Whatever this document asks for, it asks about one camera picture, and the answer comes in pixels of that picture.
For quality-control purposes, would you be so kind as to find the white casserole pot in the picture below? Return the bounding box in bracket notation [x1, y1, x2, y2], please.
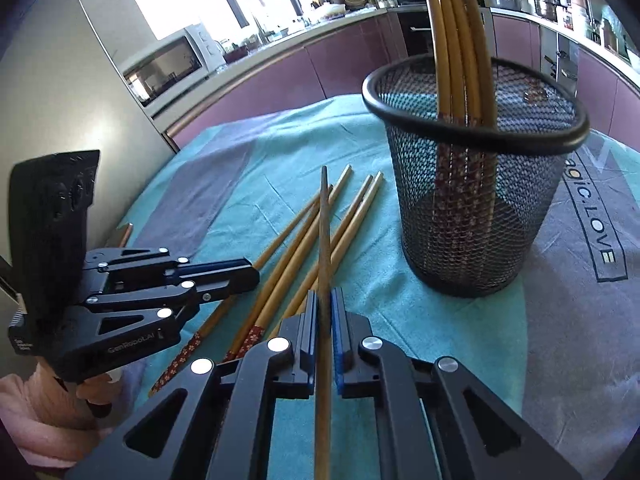
[310, 2, 348, 22]

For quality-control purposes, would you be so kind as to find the black mesh holder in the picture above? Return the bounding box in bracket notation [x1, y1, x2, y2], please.
[362, 54, 591, 298]

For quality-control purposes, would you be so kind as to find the purple base cabinet run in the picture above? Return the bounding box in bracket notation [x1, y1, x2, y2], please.
[165, 12, 401, 151]
[492, 12, 640, 133]

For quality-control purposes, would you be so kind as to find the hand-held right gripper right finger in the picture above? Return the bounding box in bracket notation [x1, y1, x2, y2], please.
[330, 287, 583, 480]

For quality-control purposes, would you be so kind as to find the kitchen faucet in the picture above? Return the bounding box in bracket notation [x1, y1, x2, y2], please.
[247, 0, 268, 46]

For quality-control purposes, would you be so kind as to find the black built-in oven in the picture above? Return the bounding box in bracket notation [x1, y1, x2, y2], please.
[397, 7, 436, 58]

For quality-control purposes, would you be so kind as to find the grey refrigerator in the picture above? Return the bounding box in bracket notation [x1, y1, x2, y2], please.
[0, 0, 181, 356]

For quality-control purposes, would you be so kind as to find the white countertop oven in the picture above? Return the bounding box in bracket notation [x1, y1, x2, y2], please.
[120, 24, 228, 121]

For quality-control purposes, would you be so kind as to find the floral-tipped wooden chopstick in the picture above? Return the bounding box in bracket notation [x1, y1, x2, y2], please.
[292, 171, 386, 313]
[434, 0, 468, 251]
[149, 164, 353, 398]
[452, 0, 501, 256]
[220, 184, 335, 365]
[447, 0, 483, 256]
[419, 0, 453, 241]
[265, 174, 376, 333]
[314, 165, 335, 480]

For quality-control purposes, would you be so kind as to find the person's left hand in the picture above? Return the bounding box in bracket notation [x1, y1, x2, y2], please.
[75, 372, 126, 418]

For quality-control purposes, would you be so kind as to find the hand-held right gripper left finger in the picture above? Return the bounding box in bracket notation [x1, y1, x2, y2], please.
[65, 287, 321, 480]

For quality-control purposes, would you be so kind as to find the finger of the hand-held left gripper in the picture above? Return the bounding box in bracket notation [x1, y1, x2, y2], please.
[75, 282, 236, 341]
[86, 247, 261, 295]

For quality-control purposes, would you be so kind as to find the teal and grey tablecloth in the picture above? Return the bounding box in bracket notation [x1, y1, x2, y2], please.
[107, 92, 640, 480]

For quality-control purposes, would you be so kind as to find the steel stockpot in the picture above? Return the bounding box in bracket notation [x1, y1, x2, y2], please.
[527, 0, 561, 21]

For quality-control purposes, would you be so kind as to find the person's left forearm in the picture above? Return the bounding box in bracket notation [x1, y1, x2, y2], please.
[0, 360, 131, 468]

